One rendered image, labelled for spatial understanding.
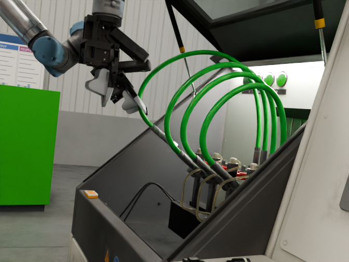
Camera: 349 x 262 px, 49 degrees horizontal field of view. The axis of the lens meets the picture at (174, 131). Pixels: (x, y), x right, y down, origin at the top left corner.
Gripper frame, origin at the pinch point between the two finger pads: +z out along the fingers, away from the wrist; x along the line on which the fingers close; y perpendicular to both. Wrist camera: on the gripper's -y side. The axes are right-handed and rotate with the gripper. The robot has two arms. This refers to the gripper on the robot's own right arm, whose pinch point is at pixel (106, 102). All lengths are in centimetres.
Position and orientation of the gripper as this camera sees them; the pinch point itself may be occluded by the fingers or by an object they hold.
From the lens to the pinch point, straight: 97.0
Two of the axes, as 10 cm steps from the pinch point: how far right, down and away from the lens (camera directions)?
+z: -1.2, 9.9, 0.5
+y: -8.9, -0.8, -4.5
